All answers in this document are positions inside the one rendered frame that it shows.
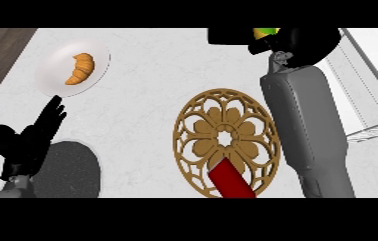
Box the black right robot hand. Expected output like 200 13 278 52
207 27 343 69

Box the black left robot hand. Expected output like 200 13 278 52
0 94 68 183

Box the yellow green lemon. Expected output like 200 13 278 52
253 27 282 40

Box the brown ornate round placemat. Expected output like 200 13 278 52
172 87 284 199

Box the dark grey round mat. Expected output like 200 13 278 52
31 140 104 199

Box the white round plate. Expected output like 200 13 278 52
33 39 113 99

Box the golden brown croissant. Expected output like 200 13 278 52
64 52 96 86

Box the dark red box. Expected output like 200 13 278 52
207 156 259 199

